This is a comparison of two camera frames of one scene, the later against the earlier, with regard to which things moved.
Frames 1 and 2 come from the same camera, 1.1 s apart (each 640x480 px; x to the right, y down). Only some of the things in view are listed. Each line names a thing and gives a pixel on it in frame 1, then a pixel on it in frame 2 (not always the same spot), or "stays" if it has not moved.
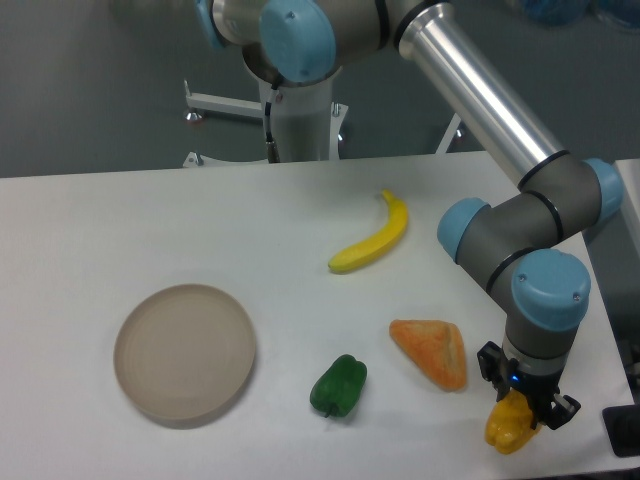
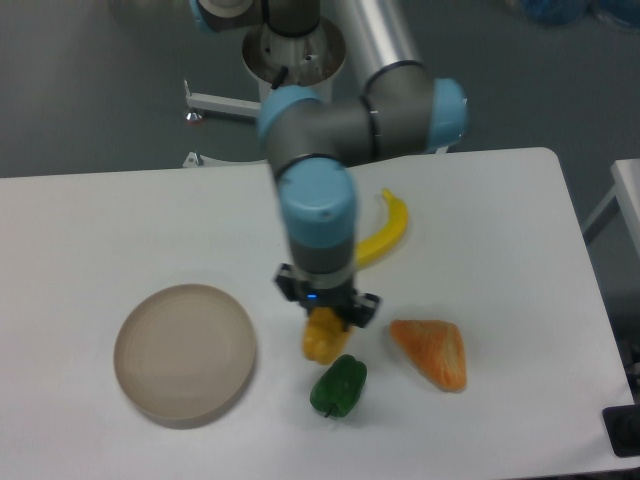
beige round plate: [183, 353] stays
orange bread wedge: [438, 348] stays
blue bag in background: [622, 13] stays
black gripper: [540, 389] → [333, 290]
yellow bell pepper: [509, 423] → [324, 337]
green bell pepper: [338, 388] stays
